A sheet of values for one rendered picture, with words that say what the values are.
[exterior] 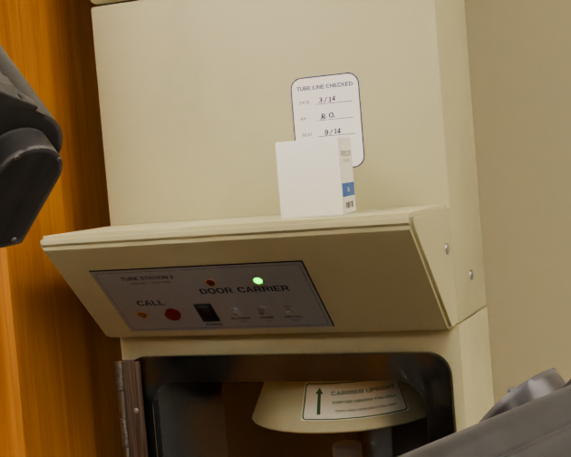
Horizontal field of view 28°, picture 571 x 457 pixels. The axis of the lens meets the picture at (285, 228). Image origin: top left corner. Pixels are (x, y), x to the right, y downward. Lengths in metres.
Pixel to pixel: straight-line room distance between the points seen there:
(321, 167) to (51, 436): 0.37
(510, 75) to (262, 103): 0.45
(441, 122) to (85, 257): 0.31
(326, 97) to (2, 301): 0.33
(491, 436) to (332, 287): 0.60
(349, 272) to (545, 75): 0.54
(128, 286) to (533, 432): 0.68
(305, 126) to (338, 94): 0.04
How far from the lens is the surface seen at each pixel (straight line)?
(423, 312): 0.90
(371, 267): 0.87
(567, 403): 0.34
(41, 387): 1.05
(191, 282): 0.93
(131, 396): 1.06
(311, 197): 0.88
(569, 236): 1.36
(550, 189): 1.36
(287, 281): 0.90
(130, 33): 1.05
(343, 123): 0.96
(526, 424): 0.32
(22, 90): 0.60
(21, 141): 0.58
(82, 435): 1.11
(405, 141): 0.94
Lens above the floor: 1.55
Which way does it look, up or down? 3 degrees down
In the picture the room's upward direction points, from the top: 5 degrees counter-clockwise
